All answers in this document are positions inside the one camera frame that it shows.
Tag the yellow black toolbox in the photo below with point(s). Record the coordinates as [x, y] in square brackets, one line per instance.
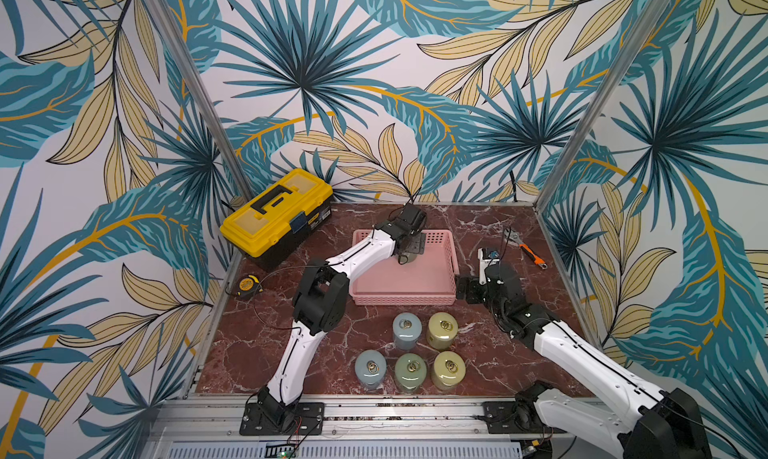
[272, 226]

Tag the blue tea canister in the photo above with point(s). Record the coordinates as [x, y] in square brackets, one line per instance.
[407, 330]
[370, 369]

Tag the pink perforated plastic basket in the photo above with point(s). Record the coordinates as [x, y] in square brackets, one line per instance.
[429, 280]

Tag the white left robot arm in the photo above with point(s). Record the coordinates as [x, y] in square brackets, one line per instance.
[319, 304]

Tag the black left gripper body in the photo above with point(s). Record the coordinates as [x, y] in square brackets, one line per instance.
[418, 243]

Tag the blue front tea canister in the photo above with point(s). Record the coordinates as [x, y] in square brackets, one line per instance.
[370, 369]

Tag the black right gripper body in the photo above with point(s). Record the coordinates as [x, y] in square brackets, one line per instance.
[474, 288]

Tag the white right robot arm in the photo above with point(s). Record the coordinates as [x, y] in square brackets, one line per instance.
[638, 419]

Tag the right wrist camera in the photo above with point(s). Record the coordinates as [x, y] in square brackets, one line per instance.
[489, 261]

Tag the dark green front tea canister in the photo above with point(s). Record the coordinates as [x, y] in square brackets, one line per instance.
[410, 373]

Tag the yellow black tape measure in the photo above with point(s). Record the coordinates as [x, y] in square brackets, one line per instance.
[245, 287]

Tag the orange handled adjustable wrench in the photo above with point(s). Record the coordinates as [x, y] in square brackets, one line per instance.
[514, 238]

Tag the yellow-green front tea canister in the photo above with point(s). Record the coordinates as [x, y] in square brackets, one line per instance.
[448, 370]

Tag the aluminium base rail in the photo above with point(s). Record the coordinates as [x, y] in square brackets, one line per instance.
[387, 427]

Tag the dark green tea canister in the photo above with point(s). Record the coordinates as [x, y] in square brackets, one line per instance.
[409, 255]
[410, 373]

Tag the yellow-green tea canister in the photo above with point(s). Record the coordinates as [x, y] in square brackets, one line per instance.
[441, 331]
[448, 370]

